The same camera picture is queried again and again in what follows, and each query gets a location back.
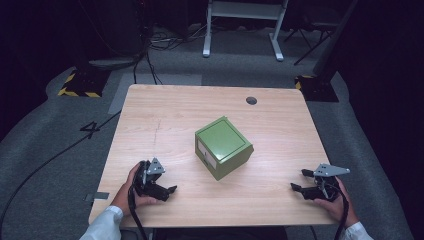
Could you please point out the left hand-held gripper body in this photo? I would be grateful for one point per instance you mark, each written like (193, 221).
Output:
(144, 176)

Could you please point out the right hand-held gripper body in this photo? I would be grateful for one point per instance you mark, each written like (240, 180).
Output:
(328, 170)

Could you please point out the green small drawer cabinet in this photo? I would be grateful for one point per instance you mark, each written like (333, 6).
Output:
(224, 140)

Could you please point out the person's left hand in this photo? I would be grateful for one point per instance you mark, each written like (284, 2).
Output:
(124, 196)

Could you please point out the person's right hand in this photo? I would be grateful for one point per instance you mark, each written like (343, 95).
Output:
(338, 208)

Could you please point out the grey floor tape strip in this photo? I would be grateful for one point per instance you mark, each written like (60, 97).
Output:
(99, 196)

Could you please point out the white drawer front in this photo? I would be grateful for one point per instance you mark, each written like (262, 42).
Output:
(206, 154)

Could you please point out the black folding stand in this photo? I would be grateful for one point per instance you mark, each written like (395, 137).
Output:
(311, 36)

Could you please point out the dark equipment stand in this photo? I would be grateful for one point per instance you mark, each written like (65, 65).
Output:
(116, 33)

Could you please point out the black yellow striped base plate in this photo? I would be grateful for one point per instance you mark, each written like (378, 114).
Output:
(85, 83)
(318, 90)

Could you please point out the dark slanted metal post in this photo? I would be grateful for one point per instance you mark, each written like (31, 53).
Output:
(333, 43)

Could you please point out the white metal stand frame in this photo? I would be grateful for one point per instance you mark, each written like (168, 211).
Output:
(245, 10)

